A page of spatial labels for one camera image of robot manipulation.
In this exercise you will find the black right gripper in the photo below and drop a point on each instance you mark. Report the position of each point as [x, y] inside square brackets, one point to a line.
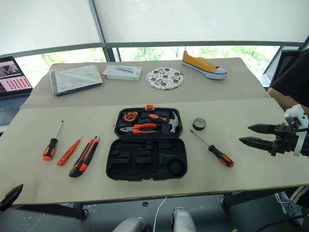
[286, 139]

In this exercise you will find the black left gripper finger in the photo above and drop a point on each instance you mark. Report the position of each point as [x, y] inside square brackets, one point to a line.
[12, 194]

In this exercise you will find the black tool case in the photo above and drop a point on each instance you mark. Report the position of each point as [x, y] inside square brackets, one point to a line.
[135, 169]

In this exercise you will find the person's bare forearm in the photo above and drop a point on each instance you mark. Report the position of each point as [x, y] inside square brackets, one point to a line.
[281, 97]

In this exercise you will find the black table leg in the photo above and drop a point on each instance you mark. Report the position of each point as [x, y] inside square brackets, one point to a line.
[53, 209]
[253, 197]

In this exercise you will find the black electrical tape roll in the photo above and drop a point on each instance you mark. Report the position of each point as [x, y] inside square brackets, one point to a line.
[195, 127]

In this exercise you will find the orange voltage tester pen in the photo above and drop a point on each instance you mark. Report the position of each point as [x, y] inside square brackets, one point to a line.
[67, 154]

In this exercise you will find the grey blue sneaker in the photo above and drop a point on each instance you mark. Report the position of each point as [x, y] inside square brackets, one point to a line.
[286, 203]

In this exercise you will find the black striped trouser leg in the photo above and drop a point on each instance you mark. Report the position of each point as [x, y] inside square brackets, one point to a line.
[300, 195]

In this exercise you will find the person's black shirt torso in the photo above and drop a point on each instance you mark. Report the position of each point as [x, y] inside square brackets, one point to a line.
[297, 72]

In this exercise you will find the black vented equipment case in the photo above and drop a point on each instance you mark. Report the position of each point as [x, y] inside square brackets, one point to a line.
[285, 65]

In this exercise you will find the orange black utility knife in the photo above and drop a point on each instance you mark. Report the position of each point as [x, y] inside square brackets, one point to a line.
[83, 159]

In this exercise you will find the yellow canvas sneaker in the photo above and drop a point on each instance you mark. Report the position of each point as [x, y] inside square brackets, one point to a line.
[200, 65]

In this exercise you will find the round perforated metal plate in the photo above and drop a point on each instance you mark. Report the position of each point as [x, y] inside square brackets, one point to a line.
[165, 77]

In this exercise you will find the silver right robot leg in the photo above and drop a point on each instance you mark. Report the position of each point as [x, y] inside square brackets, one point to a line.
[183, 220]

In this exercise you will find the silver robot leg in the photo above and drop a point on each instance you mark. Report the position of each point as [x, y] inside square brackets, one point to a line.
[131, 224]
[183, 220]

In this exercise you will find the open laptop computer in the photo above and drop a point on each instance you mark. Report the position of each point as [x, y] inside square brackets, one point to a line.
[12, 79]

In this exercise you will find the silver left robot leg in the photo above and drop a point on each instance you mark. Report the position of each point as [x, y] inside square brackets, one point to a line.
[131, 224]

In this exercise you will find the plastic-wrapped flat grey package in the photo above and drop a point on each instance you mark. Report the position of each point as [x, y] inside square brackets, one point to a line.
[74, 78]

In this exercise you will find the orange black tape measure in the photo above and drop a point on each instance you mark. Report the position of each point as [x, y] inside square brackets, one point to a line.
[130, 116]

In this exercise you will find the white roller blind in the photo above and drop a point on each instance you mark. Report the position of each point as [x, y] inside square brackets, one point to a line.
[198, 19]
[48, 21]

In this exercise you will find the white flat cardboard box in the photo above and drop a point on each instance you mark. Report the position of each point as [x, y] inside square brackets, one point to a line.
[123, 72]

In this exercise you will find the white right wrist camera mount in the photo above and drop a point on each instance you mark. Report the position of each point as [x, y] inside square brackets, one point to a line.
[295, 114]

